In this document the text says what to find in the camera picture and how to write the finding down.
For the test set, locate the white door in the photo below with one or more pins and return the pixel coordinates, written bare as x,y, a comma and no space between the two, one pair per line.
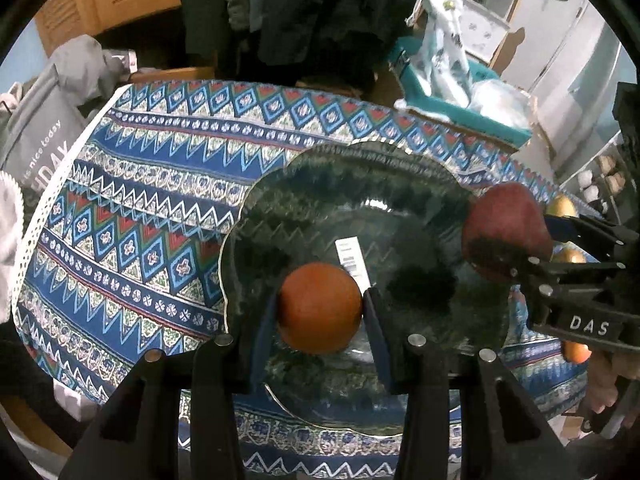
560,75

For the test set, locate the white printed bag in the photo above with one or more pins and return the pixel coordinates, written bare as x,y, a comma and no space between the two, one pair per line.
445,35

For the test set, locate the red pomegranate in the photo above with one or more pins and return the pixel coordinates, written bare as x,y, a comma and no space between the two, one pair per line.
500,217

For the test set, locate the row of shoes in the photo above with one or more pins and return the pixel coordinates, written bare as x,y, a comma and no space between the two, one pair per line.
605,175

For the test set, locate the grey jacket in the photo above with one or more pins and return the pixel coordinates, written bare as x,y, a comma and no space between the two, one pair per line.
85,67

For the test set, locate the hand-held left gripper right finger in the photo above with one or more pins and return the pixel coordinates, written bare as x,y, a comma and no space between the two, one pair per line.
375,332

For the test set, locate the grey printed bag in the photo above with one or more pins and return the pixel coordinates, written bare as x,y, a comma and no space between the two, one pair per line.
45,130

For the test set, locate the large orange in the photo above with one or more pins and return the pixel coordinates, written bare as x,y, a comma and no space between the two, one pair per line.
320,307

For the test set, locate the brown wooden crate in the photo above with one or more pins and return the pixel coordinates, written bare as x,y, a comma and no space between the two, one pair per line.
170,74

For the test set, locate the white patterned box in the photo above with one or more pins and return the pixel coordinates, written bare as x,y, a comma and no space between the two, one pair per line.
482,30

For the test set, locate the white cloth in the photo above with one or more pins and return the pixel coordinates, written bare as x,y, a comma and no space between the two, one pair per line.
7,240

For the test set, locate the grey hanging coat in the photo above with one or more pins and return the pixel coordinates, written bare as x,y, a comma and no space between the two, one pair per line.
247,5

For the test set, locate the small orange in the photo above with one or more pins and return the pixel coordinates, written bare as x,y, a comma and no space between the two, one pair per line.
577,353

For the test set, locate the teal box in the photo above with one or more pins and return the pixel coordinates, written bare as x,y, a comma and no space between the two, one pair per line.
425,102

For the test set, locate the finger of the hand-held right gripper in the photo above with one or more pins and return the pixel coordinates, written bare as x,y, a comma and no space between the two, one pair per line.
540,270
585,230

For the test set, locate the clear plastic bag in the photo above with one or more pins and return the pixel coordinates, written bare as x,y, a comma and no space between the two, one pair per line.
500,102

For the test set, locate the person's right hand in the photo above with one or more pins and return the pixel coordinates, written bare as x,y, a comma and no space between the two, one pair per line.
607,382

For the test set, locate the yellow green pear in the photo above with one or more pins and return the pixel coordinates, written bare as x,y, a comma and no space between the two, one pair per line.
561,206

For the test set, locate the blue patterned tablecloth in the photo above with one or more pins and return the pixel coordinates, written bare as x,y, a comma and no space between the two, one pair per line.
150,185

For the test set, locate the white shoe rack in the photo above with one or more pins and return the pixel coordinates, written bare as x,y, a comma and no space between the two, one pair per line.
575,180

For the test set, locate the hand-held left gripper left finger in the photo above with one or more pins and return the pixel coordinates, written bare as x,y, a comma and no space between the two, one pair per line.
265,332

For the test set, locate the black hanging coat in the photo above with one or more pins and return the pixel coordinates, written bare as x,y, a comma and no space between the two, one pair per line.
325,15

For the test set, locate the dark glass plate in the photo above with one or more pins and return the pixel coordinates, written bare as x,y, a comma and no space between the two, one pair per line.
350,200

